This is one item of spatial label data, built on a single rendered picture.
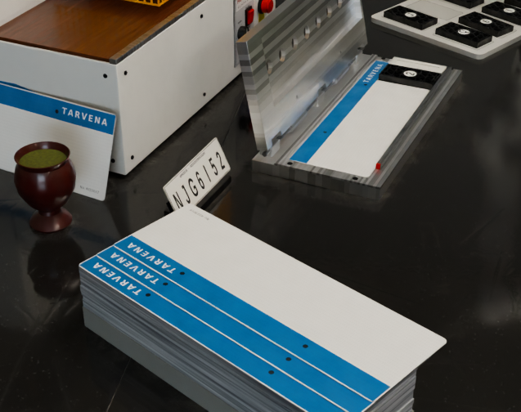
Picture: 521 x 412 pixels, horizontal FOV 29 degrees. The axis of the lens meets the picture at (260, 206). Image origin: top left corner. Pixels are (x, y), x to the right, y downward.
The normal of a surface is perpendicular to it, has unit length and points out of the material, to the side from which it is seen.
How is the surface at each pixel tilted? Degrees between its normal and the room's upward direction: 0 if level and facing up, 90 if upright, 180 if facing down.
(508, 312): 0
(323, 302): 0
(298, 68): 79
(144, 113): 90
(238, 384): 90
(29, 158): 0
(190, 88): 90
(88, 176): 69
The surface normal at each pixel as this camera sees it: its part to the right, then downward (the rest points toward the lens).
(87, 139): -0.45, 0.14
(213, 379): -0.68, 0.39
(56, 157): 0.00, -0.84
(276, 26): 0.89, 0.06
